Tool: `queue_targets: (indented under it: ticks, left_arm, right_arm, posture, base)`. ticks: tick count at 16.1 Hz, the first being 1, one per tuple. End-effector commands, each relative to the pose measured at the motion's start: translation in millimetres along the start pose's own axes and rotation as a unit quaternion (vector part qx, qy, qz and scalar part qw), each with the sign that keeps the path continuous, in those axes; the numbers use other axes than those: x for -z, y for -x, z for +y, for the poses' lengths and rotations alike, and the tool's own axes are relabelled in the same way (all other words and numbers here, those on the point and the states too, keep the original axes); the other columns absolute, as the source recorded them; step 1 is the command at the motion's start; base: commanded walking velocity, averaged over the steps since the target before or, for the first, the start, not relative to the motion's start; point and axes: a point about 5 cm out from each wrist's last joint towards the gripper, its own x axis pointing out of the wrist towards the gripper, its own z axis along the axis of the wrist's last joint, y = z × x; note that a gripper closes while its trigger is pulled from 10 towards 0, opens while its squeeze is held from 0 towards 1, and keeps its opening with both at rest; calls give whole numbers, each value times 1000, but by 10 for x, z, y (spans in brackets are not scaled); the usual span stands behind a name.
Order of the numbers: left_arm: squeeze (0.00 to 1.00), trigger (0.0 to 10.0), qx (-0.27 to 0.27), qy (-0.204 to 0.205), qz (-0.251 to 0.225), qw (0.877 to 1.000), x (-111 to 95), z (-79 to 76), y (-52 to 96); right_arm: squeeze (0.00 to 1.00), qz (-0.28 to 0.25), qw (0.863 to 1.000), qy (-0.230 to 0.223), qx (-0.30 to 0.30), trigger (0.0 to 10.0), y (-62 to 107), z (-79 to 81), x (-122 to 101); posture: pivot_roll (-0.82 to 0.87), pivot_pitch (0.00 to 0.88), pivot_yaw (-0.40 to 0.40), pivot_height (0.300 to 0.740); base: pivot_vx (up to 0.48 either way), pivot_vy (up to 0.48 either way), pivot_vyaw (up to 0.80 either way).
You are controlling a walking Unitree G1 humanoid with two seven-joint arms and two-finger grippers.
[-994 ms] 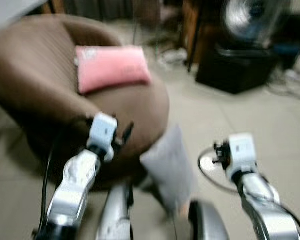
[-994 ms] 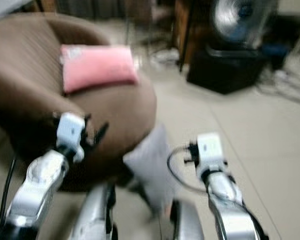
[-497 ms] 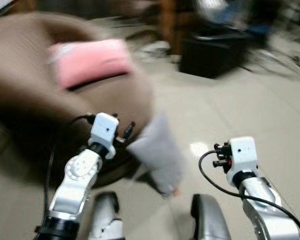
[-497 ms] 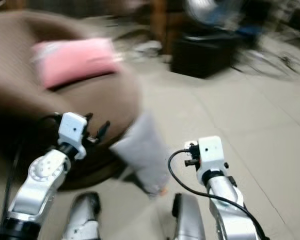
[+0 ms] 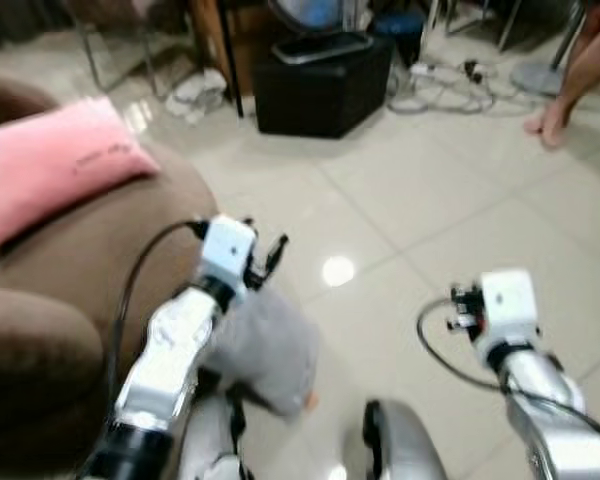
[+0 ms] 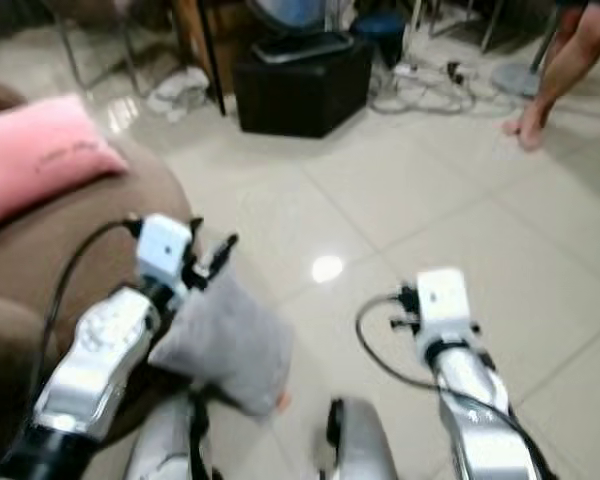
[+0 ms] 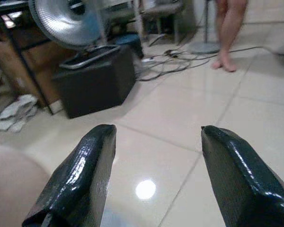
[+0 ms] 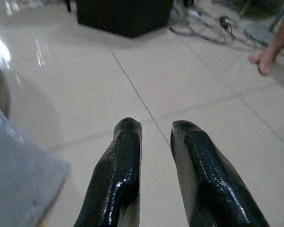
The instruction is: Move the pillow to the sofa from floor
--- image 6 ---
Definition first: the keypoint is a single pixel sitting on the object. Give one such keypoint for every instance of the white crumpled cloth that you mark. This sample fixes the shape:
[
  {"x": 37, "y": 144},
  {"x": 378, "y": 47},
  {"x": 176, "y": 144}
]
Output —
[{"x": 178, "y": 92}]

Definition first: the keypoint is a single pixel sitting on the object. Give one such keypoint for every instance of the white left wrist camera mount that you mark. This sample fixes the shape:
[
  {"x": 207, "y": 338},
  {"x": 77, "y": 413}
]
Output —
[{"x": 163, "y": 245}]

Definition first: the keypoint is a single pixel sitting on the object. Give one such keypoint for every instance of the grey pillow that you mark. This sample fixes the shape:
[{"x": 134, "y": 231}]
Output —
[{"x": 230, "y": 345}]

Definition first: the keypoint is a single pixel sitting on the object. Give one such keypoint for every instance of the brown round sofa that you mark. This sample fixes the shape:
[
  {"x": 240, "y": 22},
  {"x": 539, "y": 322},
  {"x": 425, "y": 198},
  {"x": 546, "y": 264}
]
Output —
[{"x": 40, "y": 260}]

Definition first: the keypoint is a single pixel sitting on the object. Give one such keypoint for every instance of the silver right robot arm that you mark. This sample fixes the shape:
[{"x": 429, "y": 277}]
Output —
[{"x": 480, "y": 410}]

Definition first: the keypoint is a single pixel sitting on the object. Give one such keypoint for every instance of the grey flat tray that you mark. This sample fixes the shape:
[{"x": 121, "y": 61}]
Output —
[{"x": 302, "y": 47}]

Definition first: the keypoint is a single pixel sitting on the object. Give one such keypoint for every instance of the silver right robot leg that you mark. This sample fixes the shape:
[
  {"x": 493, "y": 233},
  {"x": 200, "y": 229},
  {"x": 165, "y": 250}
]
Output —
[{"x": 365, "y": 445}]

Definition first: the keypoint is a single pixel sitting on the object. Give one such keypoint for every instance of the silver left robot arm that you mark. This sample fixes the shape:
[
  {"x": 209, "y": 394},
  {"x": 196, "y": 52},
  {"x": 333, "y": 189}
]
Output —
[{"x": 100, "y": 350}]

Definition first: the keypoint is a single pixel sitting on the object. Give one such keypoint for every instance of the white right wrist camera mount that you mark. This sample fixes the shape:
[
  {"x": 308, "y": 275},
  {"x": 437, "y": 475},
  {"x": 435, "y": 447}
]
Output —
[{"x": 445, "y": 300}]

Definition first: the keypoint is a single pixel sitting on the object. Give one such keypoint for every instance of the black box stool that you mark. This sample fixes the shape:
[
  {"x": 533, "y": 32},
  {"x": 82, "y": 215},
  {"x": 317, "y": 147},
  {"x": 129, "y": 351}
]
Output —
[{"x": 300, "y": 95}]

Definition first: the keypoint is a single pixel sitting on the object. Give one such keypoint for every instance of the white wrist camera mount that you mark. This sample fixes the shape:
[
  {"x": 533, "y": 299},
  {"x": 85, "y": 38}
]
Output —
[
  {"x": 445, "y": 300},
  {"x": 163, "y": 245}
]

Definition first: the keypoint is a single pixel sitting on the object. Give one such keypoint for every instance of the person's bare leg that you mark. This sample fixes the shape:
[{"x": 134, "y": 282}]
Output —
[{"x": 565, "y": 60}]

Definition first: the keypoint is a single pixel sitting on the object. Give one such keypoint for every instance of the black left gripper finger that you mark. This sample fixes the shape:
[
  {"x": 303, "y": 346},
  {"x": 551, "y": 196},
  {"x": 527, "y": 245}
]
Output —
[{"x": 224, "y": 250}]

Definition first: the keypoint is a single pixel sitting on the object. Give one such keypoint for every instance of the pink pillow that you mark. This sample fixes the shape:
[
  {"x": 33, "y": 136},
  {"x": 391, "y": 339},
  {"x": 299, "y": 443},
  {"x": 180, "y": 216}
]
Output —
[{"x": 30, "y": 160}]

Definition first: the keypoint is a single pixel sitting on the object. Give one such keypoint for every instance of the grey round stand base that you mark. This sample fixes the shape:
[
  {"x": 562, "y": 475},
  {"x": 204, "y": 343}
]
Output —
[{"x": 515, "y": 78}]

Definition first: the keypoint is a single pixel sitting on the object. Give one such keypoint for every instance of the blue round stool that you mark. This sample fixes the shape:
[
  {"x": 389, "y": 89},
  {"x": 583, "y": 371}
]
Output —
[{"x": 378, "y": 30}]

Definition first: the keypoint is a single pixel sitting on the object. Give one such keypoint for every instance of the blue round fan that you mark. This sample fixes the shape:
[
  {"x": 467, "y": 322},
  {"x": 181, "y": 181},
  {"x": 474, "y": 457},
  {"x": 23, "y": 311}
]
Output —
[{"x": 290, "y": 10}]

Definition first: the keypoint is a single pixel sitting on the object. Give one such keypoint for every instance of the metal chair frame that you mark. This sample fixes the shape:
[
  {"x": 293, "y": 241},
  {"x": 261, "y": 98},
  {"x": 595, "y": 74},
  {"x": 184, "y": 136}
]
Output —
[{"x": 70, "y": 50}]

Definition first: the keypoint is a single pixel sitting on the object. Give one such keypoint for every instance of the brown wooden cabinet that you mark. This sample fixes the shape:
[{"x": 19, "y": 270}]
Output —
[{"x": 235, "y": 25}]

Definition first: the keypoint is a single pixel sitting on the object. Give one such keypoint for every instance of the black slanted pole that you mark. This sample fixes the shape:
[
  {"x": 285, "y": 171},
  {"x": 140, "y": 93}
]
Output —
[{"x": 213, "y": 60}]

